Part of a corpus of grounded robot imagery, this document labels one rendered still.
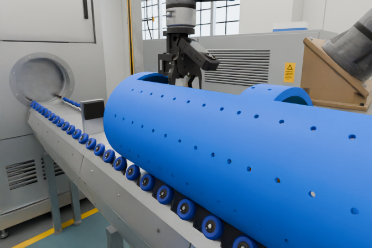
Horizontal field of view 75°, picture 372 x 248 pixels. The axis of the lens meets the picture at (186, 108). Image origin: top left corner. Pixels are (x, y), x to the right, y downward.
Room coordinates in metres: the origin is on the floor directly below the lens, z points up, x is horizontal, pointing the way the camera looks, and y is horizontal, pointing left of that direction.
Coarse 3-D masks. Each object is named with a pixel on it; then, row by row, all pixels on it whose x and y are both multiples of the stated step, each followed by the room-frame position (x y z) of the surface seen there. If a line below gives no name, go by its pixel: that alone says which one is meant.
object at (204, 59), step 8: (184, 40) 0.60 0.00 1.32; (192, 40) 0.62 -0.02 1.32; (184, 48) 0.59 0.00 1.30; (192, 48) 0.57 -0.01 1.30; (200, 48) 0.59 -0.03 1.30; (192, 56) 0.57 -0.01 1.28; (200, 56) 0.55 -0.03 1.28; (208, 56) 0.55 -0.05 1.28; (200, 64) 0.55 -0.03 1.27; (208, 64) 0.54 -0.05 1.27; (216, 64) 0.55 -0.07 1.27
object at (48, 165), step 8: (48, 160) 1.53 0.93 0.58; (48, 168) 1.52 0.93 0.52; (48, 176) 1.52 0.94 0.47; (48, 184) 1.51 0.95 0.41; (48, 192) 1.54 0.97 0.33; (56, 192) 1.54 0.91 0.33; (56, 200) 1.54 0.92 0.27; (56, 208) 1.53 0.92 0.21; (56, 216) 1.53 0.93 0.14; (56, 224) 1.52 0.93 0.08; (56, 232) 1.53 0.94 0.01
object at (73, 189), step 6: (72, 186) 1.61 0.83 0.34; (72, 192) 1.61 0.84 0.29; (78, 192) 1.64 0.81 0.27; (72, 198) 1.61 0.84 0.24; (78, 198) 1.63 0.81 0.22; (72, 204) 1.62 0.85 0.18; (78, 204) 1.63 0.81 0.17; (72, 210) 1.64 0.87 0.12; (78, 210) 1.63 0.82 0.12; (78, 216) 1.62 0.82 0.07; (78, 222) 1.64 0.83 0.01
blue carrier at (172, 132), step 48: (144, 96) 0.57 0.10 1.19; (192, 96) 0.48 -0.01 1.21; (240, 96) 0.42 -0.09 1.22; (288, 96) 0.41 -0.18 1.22; (144, 144) 0.51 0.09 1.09; (192, 144) 0.40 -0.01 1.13; (240, 144) 0.34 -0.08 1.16; (288, 144) 0.30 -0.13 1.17; (336, 144) 0.27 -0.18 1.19; (192, 192) 0.41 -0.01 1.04; (240, 192) 0.32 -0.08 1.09; (288, 192) 0.27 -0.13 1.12; (336, 192) 0.24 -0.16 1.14; (288, 240) 0.27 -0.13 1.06; (336, 240) 0.23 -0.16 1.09
